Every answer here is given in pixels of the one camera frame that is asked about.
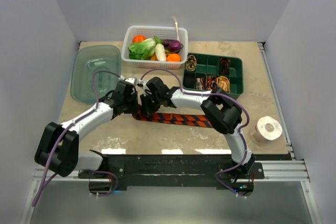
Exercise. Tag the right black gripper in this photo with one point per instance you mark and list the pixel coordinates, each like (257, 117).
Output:
(147, 109)

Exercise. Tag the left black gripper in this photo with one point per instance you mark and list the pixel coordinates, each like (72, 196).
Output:
(134, 96)

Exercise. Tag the orange navy striped tie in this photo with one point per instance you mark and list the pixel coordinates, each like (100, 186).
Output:
(172, 118)

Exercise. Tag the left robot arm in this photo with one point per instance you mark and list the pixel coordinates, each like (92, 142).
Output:
(58, 149)

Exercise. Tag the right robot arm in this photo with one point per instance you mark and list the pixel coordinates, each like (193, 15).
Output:
(220, 112)

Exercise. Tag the paper tape roll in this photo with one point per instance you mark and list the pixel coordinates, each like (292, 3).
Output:
(265, 131)

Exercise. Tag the orange fruit front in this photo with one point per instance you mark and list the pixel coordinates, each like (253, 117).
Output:
(173, 58)

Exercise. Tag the colourful rolled tie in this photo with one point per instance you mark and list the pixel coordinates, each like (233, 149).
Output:
(199, 84)

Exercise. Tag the white radish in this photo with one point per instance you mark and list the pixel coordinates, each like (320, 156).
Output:
(160, 52)

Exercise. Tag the brown patterned rolled tie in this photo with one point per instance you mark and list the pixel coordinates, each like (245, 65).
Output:
(191, 63)

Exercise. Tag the green compartment tray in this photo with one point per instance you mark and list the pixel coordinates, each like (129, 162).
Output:
(208, 65)

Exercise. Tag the green lettuce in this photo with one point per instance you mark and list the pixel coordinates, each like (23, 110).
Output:
(142, 50)

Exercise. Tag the purple onion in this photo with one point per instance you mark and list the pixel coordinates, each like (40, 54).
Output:
(174, 46)

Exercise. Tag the red patterned rolled tie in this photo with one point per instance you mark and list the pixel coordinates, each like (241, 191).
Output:
(210, 82)

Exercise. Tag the clear teal plastic container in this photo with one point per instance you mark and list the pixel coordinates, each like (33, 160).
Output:
(95, 68)

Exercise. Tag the orange pepper back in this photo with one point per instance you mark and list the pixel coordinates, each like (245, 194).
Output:
(138, 38)

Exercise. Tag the garlic stalk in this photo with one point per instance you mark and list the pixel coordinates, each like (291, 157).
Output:
(176, 28)

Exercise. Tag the gold rolled tie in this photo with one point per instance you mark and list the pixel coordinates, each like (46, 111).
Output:
(223, 82)

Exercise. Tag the white perforated basket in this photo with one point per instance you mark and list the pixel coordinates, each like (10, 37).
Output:
(158, 33)

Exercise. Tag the black orange rolled tie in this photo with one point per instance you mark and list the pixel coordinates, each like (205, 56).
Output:
(224, 66)

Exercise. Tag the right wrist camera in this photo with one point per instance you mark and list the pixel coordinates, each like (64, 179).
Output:
(142, 84)

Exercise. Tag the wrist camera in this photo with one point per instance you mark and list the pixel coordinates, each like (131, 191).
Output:
(131, 80)
(142, 84)

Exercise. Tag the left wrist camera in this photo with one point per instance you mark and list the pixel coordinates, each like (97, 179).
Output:
(131, 80)

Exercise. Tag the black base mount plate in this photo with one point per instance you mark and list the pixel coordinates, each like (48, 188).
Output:
(196, 170)

